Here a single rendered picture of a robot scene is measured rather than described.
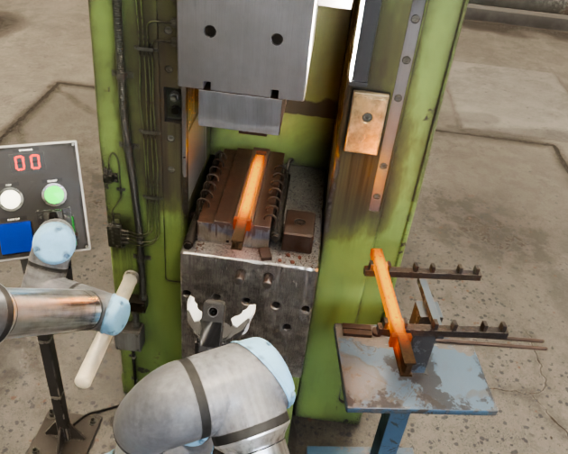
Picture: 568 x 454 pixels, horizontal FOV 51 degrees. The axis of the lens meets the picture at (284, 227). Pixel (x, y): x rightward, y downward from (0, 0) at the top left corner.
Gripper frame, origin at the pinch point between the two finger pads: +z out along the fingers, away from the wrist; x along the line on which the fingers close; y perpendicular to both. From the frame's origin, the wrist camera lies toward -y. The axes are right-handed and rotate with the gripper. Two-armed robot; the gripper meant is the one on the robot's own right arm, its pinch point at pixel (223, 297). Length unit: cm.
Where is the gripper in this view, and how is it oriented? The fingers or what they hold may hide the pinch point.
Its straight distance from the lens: 139.3
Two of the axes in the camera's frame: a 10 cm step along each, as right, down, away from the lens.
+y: -0.9, 8.0, 5.9
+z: 1.0, -5.8, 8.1
